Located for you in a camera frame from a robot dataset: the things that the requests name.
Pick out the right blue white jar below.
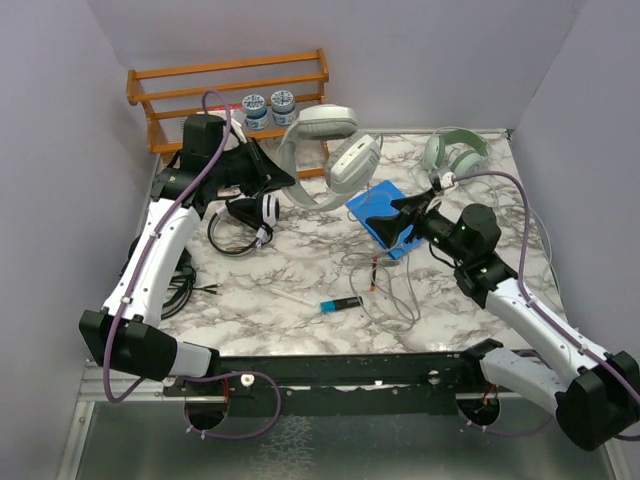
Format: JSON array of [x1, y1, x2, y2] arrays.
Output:
[[270, 90, 296, 127]]

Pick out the black blue headphones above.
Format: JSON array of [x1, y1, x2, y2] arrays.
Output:
[[118, 234, 221, 319]]

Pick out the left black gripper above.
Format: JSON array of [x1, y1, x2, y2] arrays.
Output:
[[210, 135, 295, 197]]

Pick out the blue notebook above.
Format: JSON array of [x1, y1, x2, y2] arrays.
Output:
[[345, 180, 424, 260]]

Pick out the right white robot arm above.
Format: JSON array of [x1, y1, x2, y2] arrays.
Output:
[[366, 191, 639, 451]]

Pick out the white stick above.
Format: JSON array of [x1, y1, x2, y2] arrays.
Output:
[[271, 288, 317, 308]]

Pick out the blue white jar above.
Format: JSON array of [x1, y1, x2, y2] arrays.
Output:
[[270, 90, 296, 127], [242, 94, 268, 131]]

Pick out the black white headphones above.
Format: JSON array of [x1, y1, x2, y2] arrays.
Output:
[[207, 193, 280, 257]]

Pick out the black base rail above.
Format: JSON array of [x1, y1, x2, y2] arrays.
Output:
[[163, 339, 501, 418]]

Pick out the grey white headphones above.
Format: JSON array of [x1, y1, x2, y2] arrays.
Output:
[[277, 103, 421, 336]]

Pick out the wooden shelf rack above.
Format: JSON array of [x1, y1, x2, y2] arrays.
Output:
[[126, 48, 330, 161]]

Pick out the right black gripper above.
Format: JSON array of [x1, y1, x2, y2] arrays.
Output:
[[366, 187, 471, 263]]

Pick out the left blue white jar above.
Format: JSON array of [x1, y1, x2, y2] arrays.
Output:
[[242, 94, 268, 131]]

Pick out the blue black highlighter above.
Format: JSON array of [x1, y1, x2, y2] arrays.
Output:
[[320, 296, 362, 314]]

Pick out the mint green headphones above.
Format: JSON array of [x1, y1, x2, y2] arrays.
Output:
[[421, 127, 491, 176]]

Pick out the red pen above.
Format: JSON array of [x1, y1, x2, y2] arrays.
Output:
[[370, 255, 379, 292]]

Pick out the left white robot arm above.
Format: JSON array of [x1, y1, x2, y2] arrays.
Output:
[[79, 113, 297, 395]]

